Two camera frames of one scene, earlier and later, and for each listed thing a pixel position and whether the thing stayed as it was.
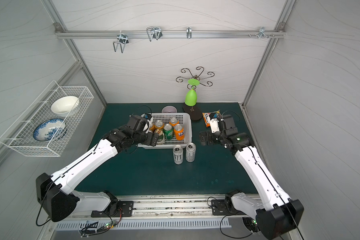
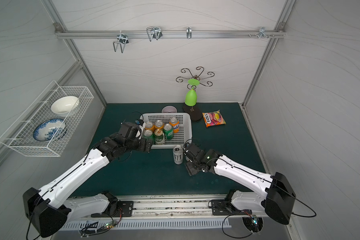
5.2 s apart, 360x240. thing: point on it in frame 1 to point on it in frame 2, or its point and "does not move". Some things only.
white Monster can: (178, 152) does not move
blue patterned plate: (50, 130) does not move
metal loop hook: (154, 32) does not move
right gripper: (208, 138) to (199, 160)
